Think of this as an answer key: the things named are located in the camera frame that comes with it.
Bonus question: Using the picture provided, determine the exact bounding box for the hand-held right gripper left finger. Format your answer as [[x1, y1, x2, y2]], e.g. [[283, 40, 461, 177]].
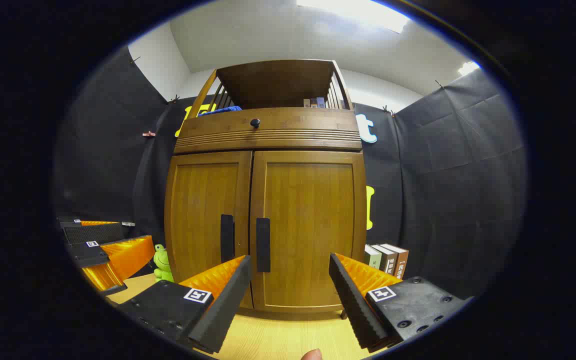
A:
[[118, 255, 253, 355]]

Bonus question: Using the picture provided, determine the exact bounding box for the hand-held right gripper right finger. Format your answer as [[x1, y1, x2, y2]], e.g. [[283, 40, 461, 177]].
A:
[[329, 252, 474, 353]]

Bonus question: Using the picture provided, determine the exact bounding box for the wooden shoe cabinet door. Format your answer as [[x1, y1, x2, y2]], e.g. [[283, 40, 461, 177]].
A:
[[164, 151, 254, 310], [249, 150, 367, 314]]

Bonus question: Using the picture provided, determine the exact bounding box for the wooden double-door shoe cabinet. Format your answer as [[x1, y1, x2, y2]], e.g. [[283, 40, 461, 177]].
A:
[[164, 59, 368, 321]]

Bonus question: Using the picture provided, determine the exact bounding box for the wooden cabinet drawer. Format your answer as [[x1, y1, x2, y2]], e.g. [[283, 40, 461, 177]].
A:
[[174, 107, 363, 153]]

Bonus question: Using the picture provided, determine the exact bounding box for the green frog plush toy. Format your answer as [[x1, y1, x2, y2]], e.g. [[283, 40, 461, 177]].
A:
[[153, 243, 175, 283]]

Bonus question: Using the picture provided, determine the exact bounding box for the green book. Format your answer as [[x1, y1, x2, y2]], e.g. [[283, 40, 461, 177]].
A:
[[364, 244, 383, 271]]

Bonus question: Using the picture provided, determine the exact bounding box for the grey book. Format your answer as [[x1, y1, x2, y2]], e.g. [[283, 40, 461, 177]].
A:
[[371, 244, 399, 276]]

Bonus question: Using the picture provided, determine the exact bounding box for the brown book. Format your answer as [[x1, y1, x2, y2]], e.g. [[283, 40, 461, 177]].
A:
[[383, 243, 410, 280]]

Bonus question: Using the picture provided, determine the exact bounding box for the black backdrop cloth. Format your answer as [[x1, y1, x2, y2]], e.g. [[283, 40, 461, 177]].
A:
[[53, 45, 528, 301]]

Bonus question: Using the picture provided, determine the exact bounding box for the blue cloth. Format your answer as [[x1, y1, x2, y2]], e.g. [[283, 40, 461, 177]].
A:
[[199, 105, 243, 117]]

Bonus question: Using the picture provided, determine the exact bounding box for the large ceiling light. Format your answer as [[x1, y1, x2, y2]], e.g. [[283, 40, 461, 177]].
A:
[[295, 0, 411, 34]]

